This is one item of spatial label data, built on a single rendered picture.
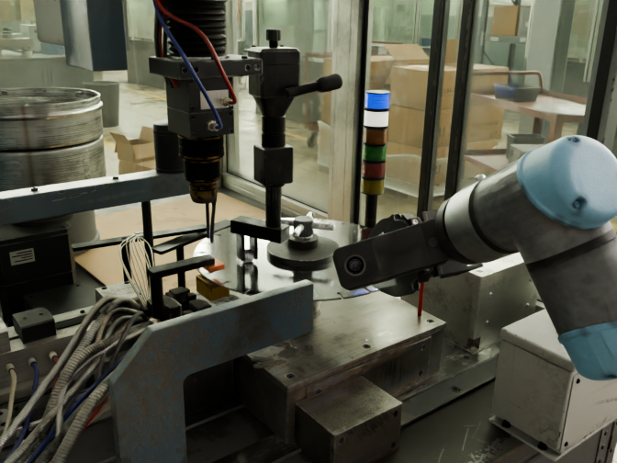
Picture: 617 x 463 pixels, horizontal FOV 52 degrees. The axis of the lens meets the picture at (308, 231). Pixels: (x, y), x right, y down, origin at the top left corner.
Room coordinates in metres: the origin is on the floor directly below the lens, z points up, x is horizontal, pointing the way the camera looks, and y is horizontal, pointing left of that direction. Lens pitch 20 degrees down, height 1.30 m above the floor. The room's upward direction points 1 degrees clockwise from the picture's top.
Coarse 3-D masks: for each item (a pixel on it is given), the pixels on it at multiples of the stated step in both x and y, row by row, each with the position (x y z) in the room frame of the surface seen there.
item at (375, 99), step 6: (372, 90) 1.18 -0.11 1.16; (378, 90) 1.18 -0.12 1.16; (366, 96) 1.16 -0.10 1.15; (372, 96) 1.15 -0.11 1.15; (378, 96) 1.14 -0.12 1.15; (384, 96) 1.15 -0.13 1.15; (366, 102) 1.16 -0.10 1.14; (372, 102) 1.15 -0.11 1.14; (378, 102) 1.14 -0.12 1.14; (384, 102) 1.15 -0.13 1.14; (366, 108) 1.15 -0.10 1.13; (372, 108) 1.15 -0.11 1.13; (378, 108) 1.14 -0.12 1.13; (384, 108) 1.15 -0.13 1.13
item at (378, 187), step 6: (366, 180) 1.15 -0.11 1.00; (372, 180) 1.14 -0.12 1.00; (378, 180) 1.14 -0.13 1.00; (384, 180) 1.16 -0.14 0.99; (366, 186) 1.15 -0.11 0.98; (372, 186) 1.14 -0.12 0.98; (378, 186) 1.15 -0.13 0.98; (366, 192) 1.15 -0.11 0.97; (372, 192) 1.14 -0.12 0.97; (378, 192) 1.15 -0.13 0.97
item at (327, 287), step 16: (336, 224) 1.02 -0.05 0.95; (352, 224) 1.02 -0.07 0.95; (208, 240) 0.93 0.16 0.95; (224, 240) 0.93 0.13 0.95; (336, 240) 0.95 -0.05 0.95; (352, 240) 0.95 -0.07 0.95; (224, 256) 0.86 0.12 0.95; (208, 272) 0.81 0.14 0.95; (224, 272) 0.81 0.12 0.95; (240, 272) 0.81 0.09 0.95; (256, 272) 0.81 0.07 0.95; (272, 272) 0.81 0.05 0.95; (288, 272) 0.81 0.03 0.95; (304, 272) 0.81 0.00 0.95; (320, 272) 0.81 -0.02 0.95; (336, 272) 0.81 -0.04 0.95; (240, 288) 0.75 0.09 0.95; (256, 288) 0.75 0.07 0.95; (272, 288) 0.76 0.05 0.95; (320, 288) 0.76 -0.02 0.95; (336, 288) 0.76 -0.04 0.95; (368, 288) 0.76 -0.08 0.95
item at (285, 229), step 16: (272, 192) 0.81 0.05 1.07; (272, 208) 0.81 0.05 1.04; (240, 224) 0.84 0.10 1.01; (256, 224) 0.83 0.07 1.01; (272, 224) 0.81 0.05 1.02; (240, 240) 0.84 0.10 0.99; (256, 240) 0.84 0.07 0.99; (272, 240) 0.81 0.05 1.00; (240, 256) 0.84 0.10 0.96; (256, 256) 0.84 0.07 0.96
